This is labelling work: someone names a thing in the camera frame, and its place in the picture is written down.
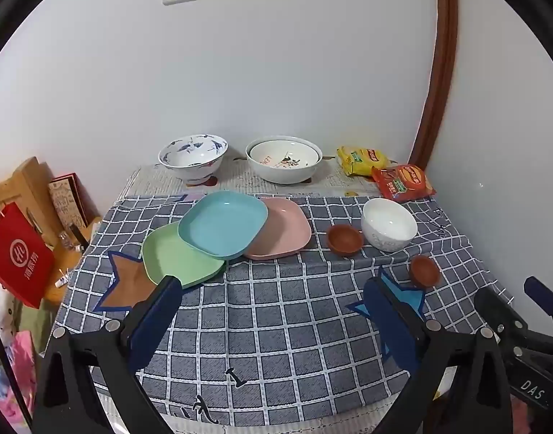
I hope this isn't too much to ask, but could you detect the colourful printed fabric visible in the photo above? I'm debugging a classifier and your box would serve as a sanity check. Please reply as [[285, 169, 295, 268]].
[[0, 276, 38, 430]]

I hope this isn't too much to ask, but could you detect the grey checked cloth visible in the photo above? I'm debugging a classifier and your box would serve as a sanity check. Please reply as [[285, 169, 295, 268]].
[[54, 192, 514, 428]]

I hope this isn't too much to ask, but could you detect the white bowl with fruit print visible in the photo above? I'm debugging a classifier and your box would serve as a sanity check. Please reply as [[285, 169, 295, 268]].
[[250, 141, 320, 169]]

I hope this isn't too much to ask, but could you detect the small brown bowl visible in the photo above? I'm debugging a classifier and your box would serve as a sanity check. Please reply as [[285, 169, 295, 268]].
[[409, 255, 441, 289], [326, 224, 364, 254]]

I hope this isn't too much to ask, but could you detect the red paper bag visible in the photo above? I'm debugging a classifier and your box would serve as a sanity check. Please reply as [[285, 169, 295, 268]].
[[0, 202, 56, 309]]

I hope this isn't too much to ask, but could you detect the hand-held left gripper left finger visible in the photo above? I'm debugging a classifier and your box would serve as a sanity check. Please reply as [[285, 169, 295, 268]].
[[30, 275, 184, 434]]

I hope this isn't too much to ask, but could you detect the red chip bag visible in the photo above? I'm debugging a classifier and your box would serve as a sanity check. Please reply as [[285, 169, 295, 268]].
[[371, 164, 437, 203]]

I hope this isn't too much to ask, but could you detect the pink square plate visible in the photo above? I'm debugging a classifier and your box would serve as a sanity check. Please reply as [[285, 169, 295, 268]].
[[243, 197, 312, 260]]

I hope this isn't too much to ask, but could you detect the large white swirl-pattern bowl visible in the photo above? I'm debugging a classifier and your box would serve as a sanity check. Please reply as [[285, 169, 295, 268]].
[[246, 137, 323, 184]]

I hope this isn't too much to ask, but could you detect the plain white bowl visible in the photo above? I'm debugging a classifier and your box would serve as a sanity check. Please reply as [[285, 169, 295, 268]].
[[361, 197, 418, 252]]

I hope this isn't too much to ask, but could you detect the blue patterned white bowl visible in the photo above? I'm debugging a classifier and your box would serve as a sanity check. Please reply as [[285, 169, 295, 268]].
[[158, 134, 229, 186]]

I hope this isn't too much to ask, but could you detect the brown patterned book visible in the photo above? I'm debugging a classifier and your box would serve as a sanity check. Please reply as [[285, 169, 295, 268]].
[[48, 173, 90, 231]]

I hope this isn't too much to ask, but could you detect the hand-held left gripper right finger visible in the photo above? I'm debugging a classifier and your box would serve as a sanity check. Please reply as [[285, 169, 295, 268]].
[[362, 276, 516, 434]]

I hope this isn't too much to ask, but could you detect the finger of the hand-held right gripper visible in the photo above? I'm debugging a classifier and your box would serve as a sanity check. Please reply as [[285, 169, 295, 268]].
[[523, 276, 553, 341], [473, 286, 529, 346]]

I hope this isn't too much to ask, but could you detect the teal square plate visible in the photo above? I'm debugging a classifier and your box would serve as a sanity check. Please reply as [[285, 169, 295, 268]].
[[178, 191, 269, 261]]

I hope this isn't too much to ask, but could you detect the yellow chip bag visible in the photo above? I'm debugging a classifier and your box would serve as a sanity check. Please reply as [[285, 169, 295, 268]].
[[336, 145, 390, 177]]

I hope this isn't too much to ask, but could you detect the brown wooden door frame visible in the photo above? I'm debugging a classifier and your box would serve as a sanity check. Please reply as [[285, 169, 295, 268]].
[[410, 0, 460, 170]]

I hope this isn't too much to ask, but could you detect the green square plate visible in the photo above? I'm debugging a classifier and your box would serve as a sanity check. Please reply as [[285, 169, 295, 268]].
[[142, 221, 227, 289]]

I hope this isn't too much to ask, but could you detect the light wooden furniture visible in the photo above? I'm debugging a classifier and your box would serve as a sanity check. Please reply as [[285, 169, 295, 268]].
[[0, 157, 102, 308]]

